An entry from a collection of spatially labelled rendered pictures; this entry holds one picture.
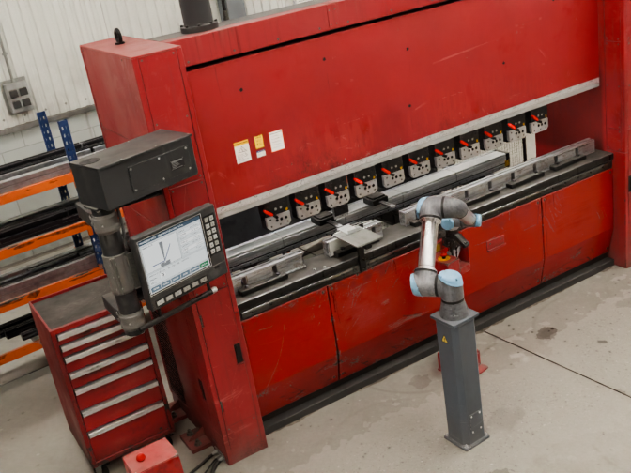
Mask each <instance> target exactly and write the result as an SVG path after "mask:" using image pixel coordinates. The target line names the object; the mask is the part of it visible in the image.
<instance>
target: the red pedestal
mask: <svg viewBox="0 0 631 473"><path fill-rule="evenodd" d="M122 459H123V463H124V466H125V468H126V472H127V473H184V471H183V468H182V464H181V461H180V457H179V455H178V453H177V451H176V450H175V449H174V448H173V446H172V445H171V444H170V443H169V441H168V440H167V439H166V438H165V437H164V438H162V439H160V440H157V441H155V442H153V443H151V444H149V445H147V446H144V447H142V448H141V449H139V450H136V451H133V452H131V453H129V454H127V455H125V456H123V457H122Z"/></svg>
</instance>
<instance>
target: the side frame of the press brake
mask: <svg viewBox="0 0 631 473"><path fill-rule="evenodd" d="M122 38H123V41H125V43H124V44H120V45H115V42H116V41H115V38H107V39H103V40H99V41H94V42H90V43H86V44H82V45H80V46H79V47H80V51H81V54H82V58H83V61H84V65H85V71H86V75H87V79H88V82H89V85H90V89H91V93H92V97H93V100H94V103H95V107H96V111H97V115H98V119H99V122H100V128H101V132H102V135H103V139H104V143H105V146H106V148H109V147H112V146H115V145H119V144H122V143H125V142H127V141H129V140H132V139H135V138H137V137H140V136H143V135H146V134H148V133H150V132H153V131H156V130H172V131H179V132H185V133H191V134H192V136H191V139H192V147H193V152H194V155H195V160H196V164H197V169H198V174H197V175H194V176H192V177H189V178H187V179H184V180H182V181H180V182H178V183H176V184H174V185H171V186H169V187H166V188H164V189H162V195H159V196H156V197H153V198H149V199H146V200H144V201H141V202H138V203H135V204H132V205H129V206H124V207H122V210H123V214H124V218H125V221H126V224H127V228H128V232H129V236H130V237H133V236H135V235H137V234H139V233H142V232H144V231H145V230H147V229H150V228H152V227H154V226H156V225H158V224H161V223H163V222H165V221H168V220H171V219H173V218H174V217H176V216H179V215H181V214H183V213H185V212H187V211H190V210H192V209H194V208H196V207H199V206H201V205H203V204H205V203H210V204H213V205H214V209H215V214H216V218H217V223H218V227H219V231H220V236H221V240H222V244H223V235H222V231H221V226H220V222H219V218H218V213H217V209H216V205H215V200H214V196H213V191H212V187H211V183H210V178H209V174H208V166H207V162H206V157H205V153H204V148H203V144H202V140H201V135H200V130H199V127H198V122H197V118H196V113H195V109H194V105H193V100H192V92H191V88H190V84H189V79H188V74H187V70H186V66H185V62H184V57H183V52H182V49H181V46H180V45H175V44H169V43H164V42H158V41H153V40H148V39H142V38H133V37H127V36H122ZM223 252H224V257H225V262H226V265H227V270H228V272H227V273H225V274H223V275H222V276H220V277H218V278H216V279H215V280H213V281H211V282H209V285H210V288H212V287H214V286H216V287H217V289H218V292H216V293H214V294H212V295H210V296H208V297H206V298H204V299H202V300H200V301H198V302H196V303H194V304H193V305H192V306H190V307H188V308H186V309H184V310H182V311H181V312H179V313H176V314H174V315H172V316H170V317H169V318H167V319H165V320H164V321H162V322H160V323H158V324H157V325H155V326H153V328H154V331H155V335H156V338H157V342H158V346H159V349H160V353H161V356H162V363H163V367H164V370H165V373H166V377H167V381H168V385H169V389H170V391H171V392H172V395H173V399H174V401H176V400H177V399H179V403H180V407H181V408H182V410H183V411H184V412H185V413H186V414H187V417H188V419H189V420H190V421H191V422H192V423H193V425H194V426H195V427H198V428H200V427H201V426H203V428H204V432H205V436H206V437H207V438H208V439H209V440H210V441H211V444H212V446H213V447H215V446H216V447H217V449H218V450H219V451H220V452H221V453H222V454H223V455H224V457H225V461H226V462H227V463H228V465H232V464H234V463H236V462H238V461H240V460H242V459H244V458H246V457H248V456H250V455H252V454H254V453H257V452H259V451H261V450H263V449H265V448H267V447H268V443H267V439H266V435H265V430H264V426H263V421H262V417H261V413H260V408H259V403H258V400H257V395H256V391H255V386H254V379H253V374H252V369H251V365H250V361H249V357H248V352H247V347H246V343H245V339H244V335H243V330H242V325H241V322H240V317H239V309H238V304H237V301H236V296H235V291H234V287H233V283H232V278H231V274H230V269H229V265H228V261H227V256H226V252H225V247H224V244H223ZM207 290H208V288H207V284H204V285H202V286H200V287H199V288H197V289H195V290H193V291H191V292H190V293H188V294H186V295H184V296H182V297H181V298H178V299H176V300H174V301H172V302H170V303H168V304H166V305H164V306H163V307H161V312H162V314H164V313H167V312H169V311H171V310H173V309H174V308H175V307H177V306H179V305H181V304H183V303H185V302H186V301H188V300H190V299H192V298H195V297H197V296H199V295H200V294H202V293H204V292H206V291H207Z"/></svg>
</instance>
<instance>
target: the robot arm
mask: <svg viewBox="0 0 631 473"><path fill-rule="evenodd" d="M416 211H417V212H416V215H417V218H418V219H419V221H420V223H421V224H422V230H421V241H420V251H419V262H418V267H416V268H415V270H414V273H412V274H410V288H411V291H412V294H413V295H414V296H417V297H441V304H440V309H439V316H440V318H442V319H443V320H446V321H459V320H462V319H465V318H466V317H468V315H469V307H468V305H467V303H466V301H465V299H464V289H463V280H462V276H461V274H460V273H459V272H457V271H455V270H451V269H445V270H442V271H441V272H440V273H439V274H438V272H437V271H436V270H435V260H436V248H437V237H438V226H439V224H440V223H441V227H442V228H443V229H444V230H446V235H445V236H444V237H443V238H442V245H443V246H445V247H447V248H448V247H450V250H449V251H448V252H447V254H449V255H451V256H455V257H458V255H459V253H460V250H461V246H462V247H463V248H464V249H465V248H467V247H468V246H469V242H468V241H467V240H466V239H465V238H464V237H463V236H462V235H461V234H459V233H458V228H459V227H480V226H481V224H482V217H481V215H480V214H473V213H472V212H471V211H470V210H469V209H468V206H467V204H466V203H464V202H463V201H461V200H459V199H457V198H454V197H451V196H431V197H430V196H427V197H422V198H421V199H420V200H419V201H418V204H417V208H416ZM443 240H444V244H443Z"/></svg>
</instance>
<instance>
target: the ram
mask: <svg viewBox="0 0 631 473"><path fill-rule="evenodd" d="M186 70H187V74H188V79H189V84H190V88H191V92H192V100H193V105H194V109H195V113H196V118H197V122H198V127H199V130H200V135H201V140H202V144H203V148H204V153H205V157H206V162H207V166H208V174H209V178H210V183H211V187H212V191H213V196H214V200H215V205H216V209H217V208H220V207H223V206H227V205H230V204H233V203H235V202H238V201H241V200H244V199H247V198H250V197H253V196H256V195H257V194H260V193H263V192H266V191H271V190H274V189H277V188H280V187H282V186H285V185H287V184H290V183H293V182H296V181H299V180H302V179H304V178H307V177H310V176H313V175H317V174H320V173H323V172H326V171H329V170H331V169H334V168H337V167H340V166H343V165H346V164H348V163H351V162H353V161H356V160H361V159H364V158H367V157H370V156H373V155H376V154H377V153H380V152H383V151H386V150H389V149H392V148H395V147H398V146H400V145H405V144H407V143H410V142H413V141H416V140H419V139H422V138H424V137H427V136H430V135H433V134H436V133H438V132H441V131H444V130H448V129H451V128H454V127H457V126H460V125H463V124H466V123H468V122H470V121H473V120H476V119H479V118H482V117H485V116H488V115H491V114H495V113H497V112H500V111H503V110H506V109H509V108H512V107H515V106H517V105H520V104H523V103H526V102H528V101H531V100H534V99H539V98H541V97H544V96H547V95H550V94H553V93H556V92H558V91H561V90H563V89H566V88H569V87H572V86H575V85H578V84H583V83H586V82H588V81H590V80H593V79H596V78H599V53H598V12H597V0H453V1H449V2H445V3H441V4H437V5H434V6H430V7H426V8H420V9H416V10H412V11H409V12H405V13H401V14H397V15H394V16H391V17H387V18H383V19H379V20H375V21H371V22H368V23H362V24H358V25H354V26H350V27H347V28H343V29H339V30H336V31H332V32H329V33H325V34H321V35H317V36H313V37H309V38H304V39H300V40H296V41H292V42H288V43H285V44H281V45H277V46H274V47H270V48H267V49H263V50H259V51H255V52H251V53H246V54H242V55H238V56H234V57H230V58H226V59H223V60H219V61H216V62H212V63H208V64H205V65H201V66H197V67H193V68H189V69H186ZM597 86H599V83H596V84H591V85H588V86H585V87H583V88H580V89H578V90H575V91H572V92H569V93H566V94H563V95H561V96H558V97H556V98H553V99H548V100H545V101H542V102H540V103H537V104H534V105H532V106H529V107H526V108H523V109H520V110H517V111H515V112H512V113H509V114H505V115H502V116H499V117H496V118H494V119H491V120H488V121H485V122H483V123H480V124H477V125H474V126H472V127H469V128H466V129H463V130H459V131H456V132H453V133H450V134H448V135H445V136H442V137H439V138H437V139H434V140H431V141H428V142H426V143H423V144H420V145H415V146H413V147H410V148H407V149H405V150H402V151H399V152H396V153H393V154H391V155H388V156H385V157H382V158H380V159H377V160H372V161H369V162H366V163H364V164H361V165H359V166H356V167H353V168H350V169H347V170H344V171H342V172H339V173H337V174H334V175H329V176H326V177H323V178H320V179H318V180H315V181H313V182H310V183H307V184H304V185H301V186H298V187H296V188H293V189H291V190H288V191H283V192H280V193H277V194H274V195H271V196H270V197H267V198H264V199H261V200H258V201H255V202H252V203H250V204H247V205H245V206H240V207H237V208H234V209H231V210H228V211H225V212H224V213H221V214H218V218H219V219H222V218H225V217H227V216H230V215H233V214H236V213H239V212H241V211H244V210H246V209H249V208H252V207H255V206H260V205H263V204H265V203H267V202H270V201H273V200H276V199H279V198H282V197H284V196H287V195H289V194H292V193H295V192H298V191H302V190H305V189H308V188H311V187H313V186H316V185H318V184H321V183H324V182H327V181H330V180H333V179H335V178H337V177H340V176H343V175H348V174H351V173H354V172H356V171H359V170H361V169H364V168H367V167H370V166H373V165H375V164H378V163H381V162H383V161H386V160H391V159H393V158H396V157H399V156H402V155H405V154H407V153H410V152H412V151H415V150H418V149H421V148H424V147H427V146H430V145H433V144H436V143H439V142H442V141H445V140H448V139H450V138H453V137H455V136H458V135H461V134H464V133H466V132H469V131H472V130H477V129H479V128H482V127H484V126H487V125H490V124H493V123H496V122H499V121H501V120H503V119H506V118H509V117H512V116H515V115H518V114H522V113H525V112H527V111H530V110H533V109H536V108H539V107H541V106H544V105H547V104H549V103H552V102H555V101H558V100H560V99H565V98H568V97H571V96H574V95H576V94H578V93H581V92H584V91H587V90H590V89H593V88H596V87H597ZM280 129H282V131H283V136H284V142H285V149H282V150H279V151H276V152H272V153H271V148H270V142H269V132H272V131H275V130H280ZM259 135H262V137H263V142H264V147H261V148H258V149H256V148H255V142H254V137H255V136H259ZM247 139H248V143H249V147H250V153H251V158H252V159H251V160H248V161H245V162H242V163H239V164H238V162H237V157H236V152H235V148H234V143H237V142H240V141H244V140H247ZM263 149H265V152H266V155H265V156H262V157H259V158H258V157H257V153H256V151H259V150H263Z"/></svg>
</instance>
